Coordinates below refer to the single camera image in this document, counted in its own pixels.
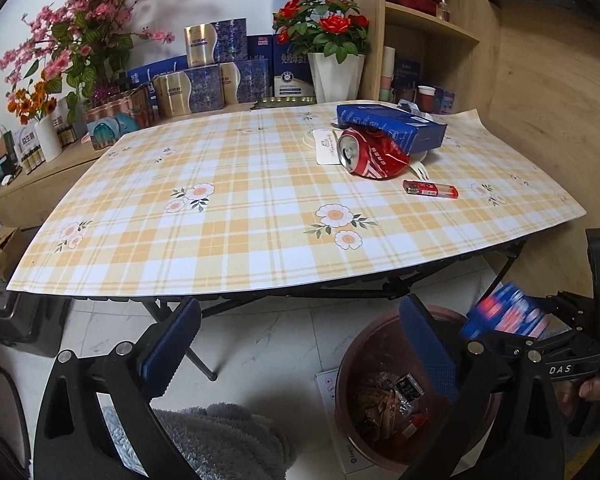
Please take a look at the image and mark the red rose plant white pot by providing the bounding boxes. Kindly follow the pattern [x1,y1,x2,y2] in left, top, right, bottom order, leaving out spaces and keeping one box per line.
[272,0,371,104]

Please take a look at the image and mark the black cable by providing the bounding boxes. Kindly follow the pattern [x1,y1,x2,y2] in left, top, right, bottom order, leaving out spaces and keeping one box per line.
[0,350,32,480]

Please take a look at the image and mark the row of small brown bottles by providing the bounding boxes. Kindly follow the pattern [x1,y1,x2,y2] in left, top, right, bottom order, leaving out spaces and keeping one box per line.
[20,125,79,176]

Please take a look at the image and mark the black tissue packet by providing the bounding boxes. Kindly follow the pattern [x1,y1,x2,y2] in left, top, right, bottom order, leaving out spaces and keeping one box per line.
[396,373,424,404]

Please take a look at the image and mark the pink blossom artificial plant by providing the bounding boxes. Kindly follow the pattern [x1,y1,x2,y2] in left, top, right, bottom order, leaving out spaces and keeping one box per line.
[0,0,198,126]

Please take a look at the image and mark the fluffy fleece clothing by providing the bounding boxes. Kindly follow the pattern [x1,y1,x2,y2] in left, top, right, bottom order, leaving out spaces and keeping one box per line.
[152,401,297,480]

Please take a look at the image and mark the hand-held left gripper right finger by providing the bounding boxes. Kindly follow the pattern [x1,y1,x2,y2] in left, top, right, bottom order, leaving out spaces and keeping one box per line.
[397,294,567,480]

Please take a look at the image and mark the dark blue illustrated box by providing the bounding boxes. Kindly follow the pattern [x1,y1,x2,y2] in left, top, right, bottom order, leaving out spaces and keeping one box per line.
[395,57,422,101]

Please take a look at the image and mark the black folding table frame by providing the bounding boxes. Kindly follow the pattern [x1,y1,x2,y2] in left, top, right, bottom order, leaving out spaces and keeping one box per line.
[145,240,531,382]

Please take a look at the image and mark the white flat carton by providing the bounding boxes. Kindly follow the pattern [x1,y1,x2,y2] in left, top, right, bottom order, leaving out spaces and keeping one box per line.
[314,367,363,467]

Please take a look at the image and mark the cardboard box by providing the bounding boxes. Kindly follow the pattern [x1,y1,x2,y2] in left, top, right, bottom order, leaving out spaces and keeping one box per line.
[0,225,31,282]

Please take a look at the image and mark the stack of pastel cups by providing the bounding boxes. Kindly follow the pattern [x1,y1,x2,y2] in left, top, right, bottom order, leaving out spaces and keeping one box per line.
[379,46,397,103]

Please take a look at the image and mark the green gold leaf tray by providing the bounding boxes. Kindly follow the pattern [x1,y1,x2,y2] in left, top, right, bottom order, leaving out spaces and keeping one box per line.
[252,95,317,110]

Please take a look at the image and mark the blue box red label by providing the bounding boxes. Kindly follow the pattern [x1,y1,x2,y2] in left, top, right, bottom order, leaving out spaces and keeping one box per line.
[460,281,556,338]

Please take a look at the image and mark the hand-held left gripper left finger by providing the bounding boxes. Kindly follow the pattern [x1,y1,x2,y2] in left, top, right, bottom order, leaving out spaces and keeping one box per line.
[32,297,202,480]

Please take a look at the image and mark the blue gold gift box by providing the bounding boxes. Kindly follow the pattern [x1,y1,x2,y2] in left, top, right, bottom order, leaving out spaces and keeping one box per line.
[152,67,226,120]
[219,58,271,108]
[184,18,248,68]

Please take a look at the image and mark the grey speckled mat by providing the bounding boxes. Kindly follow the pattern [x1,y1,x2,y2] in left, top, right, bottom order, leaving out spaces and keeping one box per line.
[100,405,148,476]

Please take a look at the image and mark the orange flowers white ribbed vase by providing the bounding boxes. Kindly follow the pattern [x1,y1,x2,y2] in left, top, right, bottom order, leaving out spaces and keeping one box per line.
[7,80,66,163]

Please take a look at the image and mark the black case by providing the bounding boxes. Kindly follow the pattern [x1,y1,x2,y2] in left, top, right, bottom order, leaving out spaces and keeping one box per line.
[0,290,73,358]

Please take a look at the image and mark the wooden shelf unit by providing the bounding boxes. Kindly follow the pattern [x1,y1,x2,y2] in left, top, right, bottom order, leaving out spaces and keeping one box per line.
[340,0,501,117]

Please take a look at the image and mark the dark blue box red logo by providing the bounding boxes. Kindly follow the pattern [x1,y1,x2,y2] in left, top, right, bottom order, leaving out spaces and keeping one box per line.
[246,35,276,63]

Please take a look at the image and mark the long dark blue carton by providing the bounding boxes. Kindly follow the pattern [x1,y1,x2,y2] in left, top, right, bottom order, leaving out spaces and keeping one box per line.
[336,102,449,157]

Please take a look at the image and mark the copper corrugated planter box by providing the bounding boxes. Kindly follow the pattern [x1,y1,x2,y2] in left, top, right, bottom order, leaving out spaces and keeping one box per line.
[82,85,156,152]

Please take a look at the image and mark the white plastic fork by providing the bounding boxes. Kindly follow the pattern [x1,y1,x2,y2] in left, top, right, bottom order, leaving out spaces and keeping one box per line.
[407,151,430,182]

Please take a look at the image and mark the brown plastic bin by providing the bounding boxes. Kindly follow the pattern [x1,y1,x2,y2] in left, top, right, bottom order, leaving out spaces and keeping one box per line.
[334,304,498,473]

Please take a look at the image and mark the red lighter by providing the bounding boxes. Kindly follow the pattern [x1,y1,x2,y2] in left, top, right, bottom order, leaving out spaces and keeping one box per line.
[402,179,460,200]

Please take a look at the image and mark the dark blue box white emblem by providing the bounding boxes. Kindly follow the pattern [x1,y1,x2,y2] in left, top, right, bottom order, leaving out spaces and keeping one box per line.
[272,50,321,100]

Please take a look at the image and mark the crushed red can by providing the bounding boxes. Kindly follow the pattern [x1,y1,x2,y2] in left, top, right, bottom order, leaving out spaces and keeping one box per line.
[338,127,412,181]

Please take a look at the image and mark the red cigarette box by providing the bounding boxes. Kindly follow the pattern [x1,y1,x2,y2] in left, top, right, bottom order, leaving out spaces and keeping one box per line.
[402,412,432,439]

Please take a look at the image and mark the blue white flat box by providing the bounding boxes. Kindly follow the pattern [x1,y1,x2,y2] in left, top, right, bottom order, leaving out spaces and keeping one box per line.
[126,57,188,87]

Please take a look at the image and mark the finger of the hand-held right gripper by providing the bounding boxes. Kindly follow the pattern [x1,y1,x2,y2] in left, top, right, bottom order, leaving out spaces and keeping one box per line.
[459,327,581,361]
[547,290,600,321]

